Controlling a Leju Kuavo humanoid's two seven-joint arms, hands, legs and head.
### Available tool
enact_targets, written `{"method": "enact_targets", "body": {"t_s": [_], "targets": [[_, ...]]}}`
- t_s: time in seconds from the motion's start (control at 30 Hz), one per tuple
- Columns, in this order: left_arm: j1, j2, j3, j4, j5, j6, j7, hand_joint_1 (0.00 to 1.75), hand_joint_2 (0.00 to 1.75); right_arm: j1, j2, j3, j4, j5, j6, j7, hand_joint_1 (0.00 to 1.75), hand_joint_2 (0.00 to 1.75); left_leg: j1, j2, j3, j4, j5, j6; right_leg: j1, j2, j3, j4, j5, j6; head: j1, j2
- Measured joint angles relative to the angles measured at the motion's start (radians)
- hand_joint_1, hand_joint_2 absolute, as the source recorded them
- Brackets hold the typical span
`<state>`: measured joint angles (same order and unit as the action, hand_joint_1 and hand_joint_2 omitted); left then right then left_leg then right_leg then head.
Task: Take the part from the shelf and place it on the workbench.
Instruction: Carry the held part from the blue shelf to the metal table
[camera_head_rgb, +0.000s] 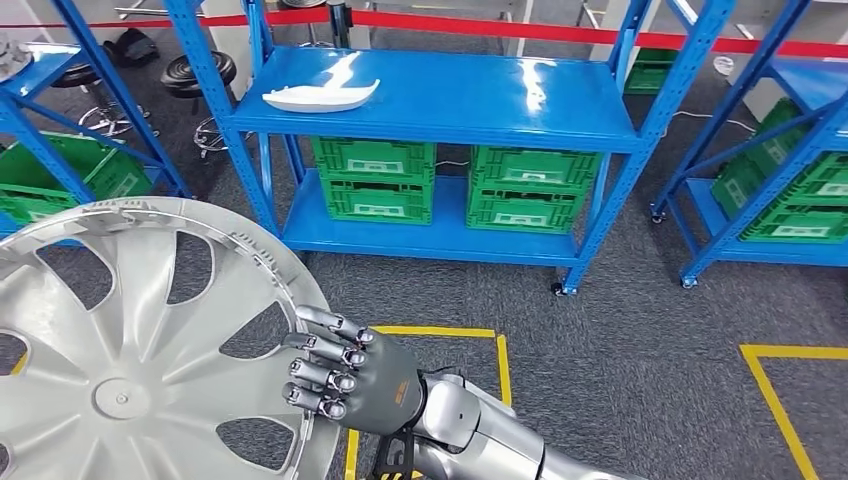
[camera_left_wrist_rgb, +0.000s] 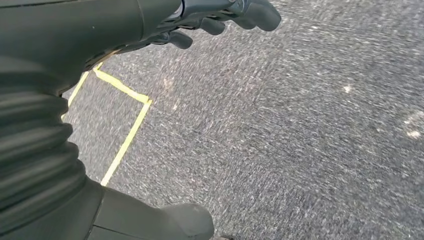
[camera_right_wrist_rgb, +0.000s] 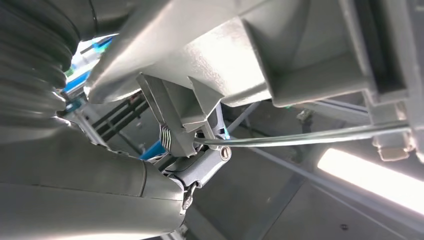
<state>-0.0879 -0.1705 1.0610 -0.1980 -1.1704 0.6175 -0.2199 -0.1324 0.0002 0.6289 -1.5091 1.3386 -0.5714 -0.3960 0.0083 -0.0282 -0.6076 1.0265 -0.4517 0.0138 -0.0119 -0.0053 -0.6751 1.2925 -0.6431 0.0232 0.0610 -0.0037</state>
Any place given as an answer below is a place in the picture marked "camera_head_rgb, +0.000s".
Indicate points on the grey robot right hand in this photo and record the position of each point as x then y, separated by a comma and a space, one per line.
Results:
384, 391

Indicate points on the grey plastic wheel cover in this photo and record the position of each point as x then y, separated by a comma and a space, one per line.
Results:
10, 60
132, 344

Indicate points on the white curved car part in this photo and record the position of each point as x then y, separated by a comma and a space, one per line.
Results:
318, 99

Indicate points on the blue metal shelf rack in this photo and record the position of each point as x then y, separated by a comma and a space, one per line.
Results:
430, 93
782, 255
122, 99

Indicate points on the yellow floor tape square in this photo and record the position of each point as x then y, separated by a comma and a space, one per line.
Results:
430, 330

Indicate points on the black round stool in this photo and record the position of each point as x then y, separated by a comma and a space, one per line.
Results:
73, 76
199, 71

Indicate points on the red barrier belt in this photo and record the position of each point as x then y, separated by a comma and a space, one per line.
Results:
464, 26

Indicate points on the black bag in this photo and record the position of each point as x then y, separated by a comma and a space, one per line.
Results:
132, 48

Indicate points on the clear plastic wrapper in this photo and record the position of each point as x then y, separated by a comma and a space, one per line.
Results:
724, 65

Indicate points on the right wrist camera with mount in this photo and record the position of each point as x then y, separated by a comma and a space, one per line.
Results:
379, 472

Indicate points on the black stanchion post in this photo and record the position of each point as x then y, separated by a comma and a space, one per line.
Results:
339, 23

